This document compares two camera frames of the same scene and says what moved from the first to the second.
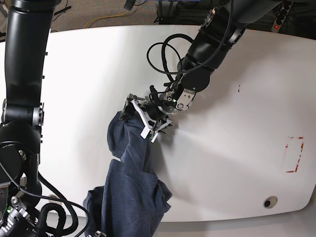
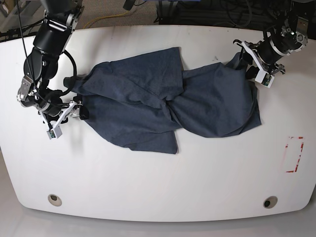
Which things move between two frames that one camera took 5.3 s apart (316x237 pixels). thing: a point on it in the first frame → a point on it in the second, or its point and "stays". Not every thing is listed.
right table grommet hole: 270,202 stays
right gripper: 150,124 → 252,71
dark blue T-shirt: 133,200 → 144,96
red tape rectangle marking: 301,149 stays
